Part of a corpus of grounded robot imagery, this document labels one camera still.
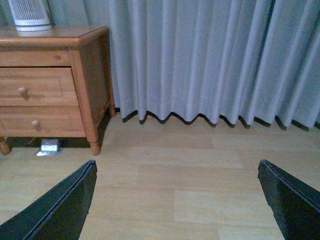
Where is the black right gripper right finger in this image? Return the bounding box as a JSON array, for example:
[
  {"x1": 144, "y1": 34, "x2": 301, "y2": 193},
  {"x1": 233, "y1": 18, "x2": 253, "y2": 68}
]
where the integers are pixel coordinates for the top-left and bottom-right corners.
[{"x1": 258, "y1": 159, "x2": 320, "y2": 240}]

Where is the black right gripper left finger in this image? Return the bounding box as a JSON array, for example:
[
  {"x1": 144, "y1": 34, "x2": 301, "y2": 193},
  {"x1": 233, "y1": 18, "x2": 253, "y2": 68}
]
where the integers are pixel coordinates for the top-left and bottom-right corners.
[{"x1": 0, "y1": 159, "x2": 97, "y2": 240}]

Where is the wooden drawer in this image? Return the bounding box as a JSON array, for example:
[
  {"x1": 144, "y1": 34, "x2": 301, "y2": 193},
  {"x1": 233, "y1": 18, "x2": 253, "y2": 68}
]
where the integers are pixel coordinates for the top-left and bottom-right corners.
[
  {"x1": 0, "y1": 106, "x2": 86, "y2": 138},
  {"x1": 0, "y1": 67, "x2": 79, "y2": 107}
]

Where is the white power strip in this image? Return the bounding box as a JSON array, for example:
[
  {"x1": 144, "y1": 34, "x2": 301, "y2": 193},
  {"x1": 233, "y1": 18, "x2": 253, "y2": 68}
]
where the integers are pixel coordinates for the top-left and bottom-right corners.
[{"x1": 35, "y1": 138, "x2": 63, "y2": 157}]

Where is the wooden nightstand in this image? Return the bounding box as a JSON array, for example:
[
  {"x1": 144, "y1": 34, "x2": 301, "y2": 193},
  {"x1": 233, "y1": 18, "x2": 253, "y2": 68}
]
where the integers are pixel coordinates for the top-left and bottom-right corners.
[{"x1": 0, "y1": 26, "x2": 115, "y2": 156}]

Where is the grey curtain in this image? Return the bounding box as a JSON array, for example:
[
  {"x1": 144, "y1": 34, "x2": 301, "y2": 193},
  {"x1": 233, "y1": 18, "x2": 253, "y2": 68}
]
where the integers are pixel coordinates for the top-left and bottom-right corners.
[{"x1": 0, "y1": 0, "x2": 320, "y2": 132}]

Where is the white cylindrical air purifier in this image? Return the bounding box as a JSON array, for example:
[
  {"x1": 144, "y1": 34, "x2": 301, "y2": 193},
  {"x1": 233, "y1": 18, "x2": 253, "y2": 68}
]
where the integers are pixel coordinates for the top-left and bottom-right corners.
[{"x1": 8, "y1": 0, "x2": 52, "y2": 32}]

